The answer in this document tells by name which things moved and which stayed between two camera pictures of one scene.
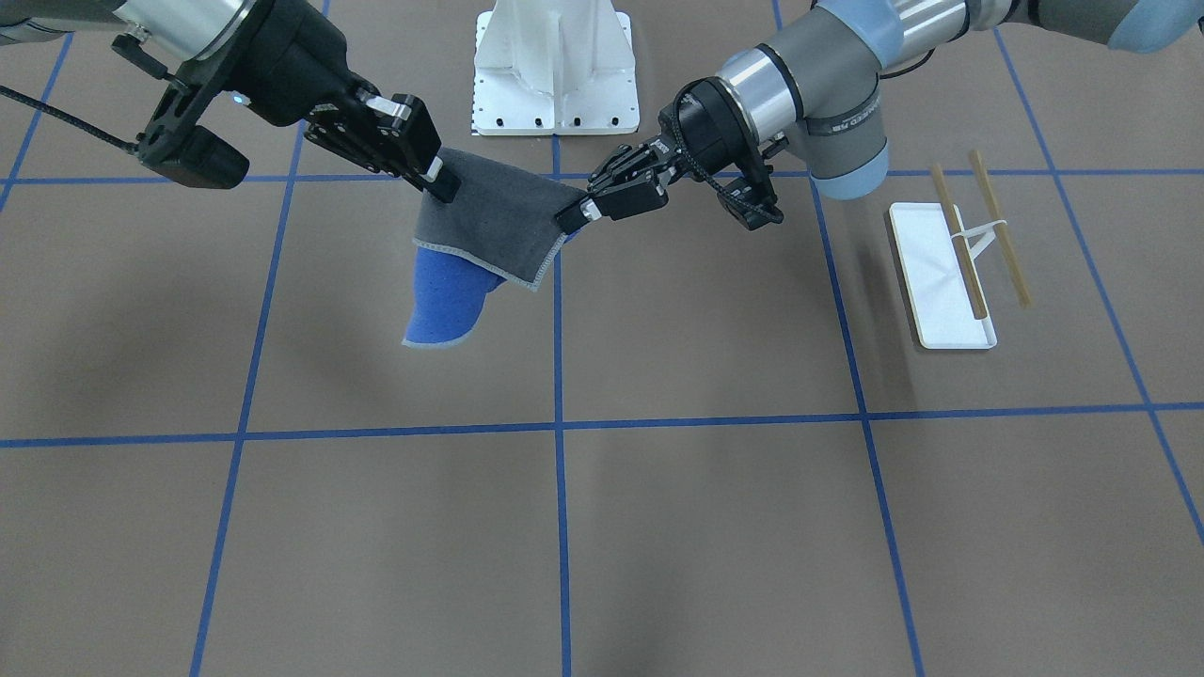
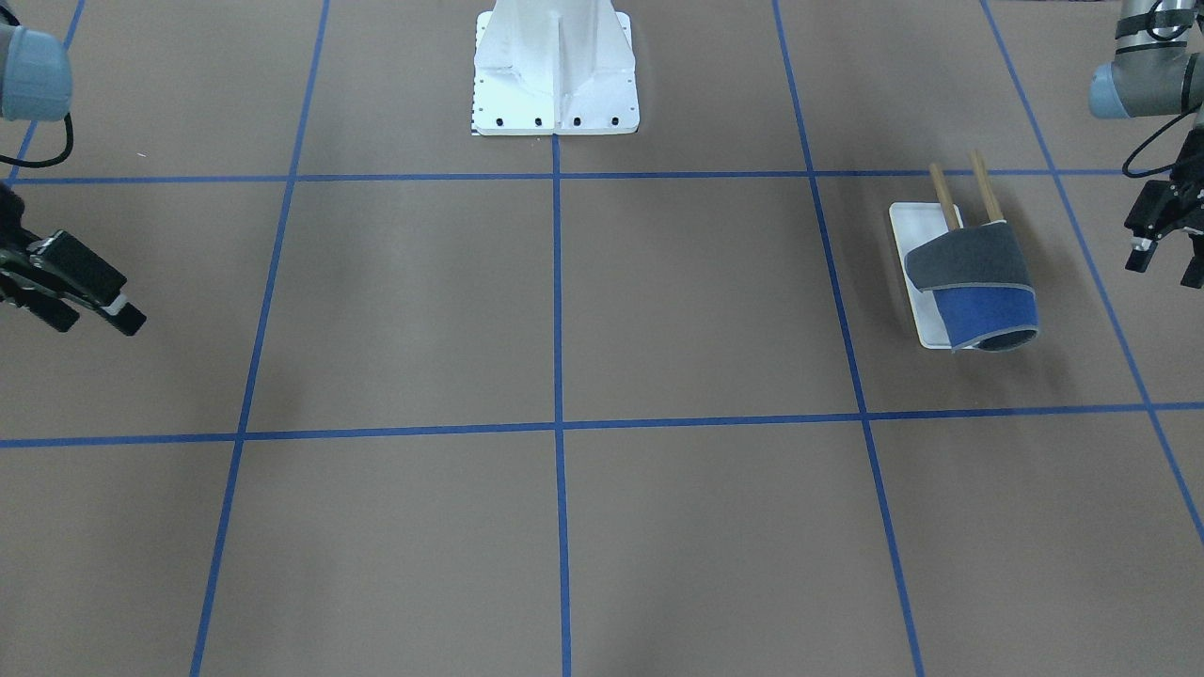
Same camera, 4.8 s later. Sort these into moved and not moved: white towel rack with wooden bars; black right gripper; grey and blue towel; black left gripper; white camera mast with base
Moved: black left gripper; black right gripper; grey and blue towel
Not moved: white towel rack with wooden bars; white camera mast with base
